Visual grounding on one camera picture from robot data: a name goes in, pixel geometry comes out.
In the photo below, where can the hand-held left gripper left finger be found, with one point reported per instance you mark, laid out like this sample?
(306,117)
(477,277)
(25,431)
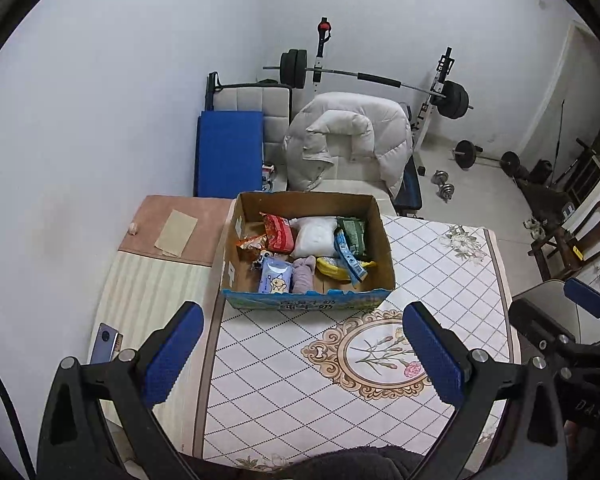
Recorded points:
(172,355)

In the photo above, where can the chrome dumbbell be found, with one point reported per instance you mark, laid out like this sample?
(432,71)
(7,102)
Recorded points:
(446,192)
(438,177)

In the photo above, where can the black bag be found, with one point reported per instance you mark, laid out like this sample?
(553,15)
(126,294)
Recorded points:
(541,171)

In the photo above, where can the beige striped mattress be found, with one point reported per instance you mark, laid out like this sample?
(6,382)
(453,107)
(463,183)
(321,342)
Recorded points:
(150,300)

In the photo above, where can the red soft packet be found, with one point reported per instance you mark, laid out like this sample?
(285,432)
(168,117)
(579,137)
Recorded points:
(279,232)

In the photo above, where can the dark wooden chair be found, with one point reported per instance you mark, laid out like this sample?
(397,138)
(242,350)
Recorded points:
(597,230)

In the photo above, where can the green soft packet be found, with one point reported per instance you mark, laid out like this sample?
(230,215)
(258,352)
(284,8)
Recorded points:
(354,235)

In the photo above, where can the pink cloth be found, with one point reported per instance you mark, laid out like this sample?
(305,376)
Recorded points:
(145,210)

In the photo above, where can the long blue packet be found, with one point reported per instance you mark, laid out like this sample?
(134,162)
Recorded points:
(347,257)

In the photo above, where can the black weight bench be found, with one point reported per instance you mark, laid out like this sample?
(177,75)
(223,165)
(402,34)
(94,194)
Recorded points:
(410,190)

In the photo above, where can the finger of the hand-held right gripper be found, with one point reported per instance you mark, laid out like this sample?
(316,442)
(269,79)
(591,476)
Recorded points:
(592,297)
(540,327)

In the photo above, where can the short barbell with black plates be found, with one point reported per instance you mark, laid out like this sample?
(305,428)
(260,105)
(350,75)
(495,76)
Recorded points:
(464,154)

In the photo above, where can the yellow clear packet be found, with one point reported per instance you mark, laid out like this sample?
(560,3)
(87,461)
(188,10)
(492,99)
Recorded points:
(330,267)

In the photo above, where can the white shoe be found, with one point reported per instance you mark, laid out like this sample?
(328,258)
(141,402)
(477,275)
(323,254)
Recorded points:
(530,223)
(538,232)

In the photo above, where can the small red white box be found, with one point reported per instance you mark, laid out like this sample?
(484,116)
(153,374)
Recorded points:
(267,176)

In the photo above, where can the cardboard box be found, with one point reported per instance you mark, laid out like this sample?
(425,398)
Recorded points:
(305,205)

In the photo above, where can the white barbell rack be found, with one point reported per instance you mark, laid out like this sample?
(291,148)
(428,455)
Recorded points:
(426,115)

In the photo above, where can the floral diamond-pattern tablecloth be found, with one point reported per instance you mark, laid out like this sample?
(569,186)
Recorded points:
(280,360)

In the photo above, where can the white puffer jacket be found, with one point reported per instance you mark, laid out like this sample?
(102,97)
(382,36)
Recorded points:
(350,125)

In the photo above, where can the black barbell with weight plates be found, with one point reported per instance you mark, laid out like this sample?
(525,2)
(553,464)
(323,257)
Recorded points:
(380,80)

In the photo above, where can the orange panda-print packet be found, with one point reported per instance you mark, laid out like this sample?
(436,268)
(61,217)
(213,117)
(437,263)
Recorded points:
(252,245)

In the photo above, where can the beige upholstered chair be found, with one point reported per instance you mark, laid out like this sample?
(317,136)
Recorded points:
(350,180)

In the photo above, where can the white door frame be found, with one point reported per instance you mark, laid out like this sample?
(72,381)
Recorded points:
(555,80)

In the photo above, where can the white soft bag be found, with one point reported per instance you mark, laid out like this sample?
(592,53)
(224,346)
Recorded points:
(314,237)

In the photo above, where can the blue folded mat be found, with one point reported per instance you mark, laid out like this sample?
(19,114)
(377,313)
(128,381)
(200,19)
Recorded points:
(227,155)

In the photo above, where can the black exercise machine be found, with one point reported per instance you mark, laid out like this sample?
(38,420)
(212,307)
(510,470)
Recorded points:
(587,160)

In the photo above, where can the brown paper sheet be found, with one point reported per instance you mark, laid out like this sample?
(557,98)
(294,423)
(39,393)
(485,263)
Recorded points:
(176,232)

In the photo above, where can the thin black rod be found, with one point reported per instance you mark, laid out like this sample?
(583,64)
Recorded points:
(560,135)

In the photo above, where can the purple cloth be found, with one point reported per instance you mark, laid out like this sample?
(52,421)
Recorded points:
(304,275)

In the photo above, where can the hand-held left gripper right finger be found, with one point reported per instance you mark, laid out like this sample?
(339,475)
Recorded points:
(432,360)

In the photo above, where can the blue smartphone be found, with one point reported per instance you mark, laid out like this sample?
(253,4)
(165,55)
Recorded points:
(105,342)

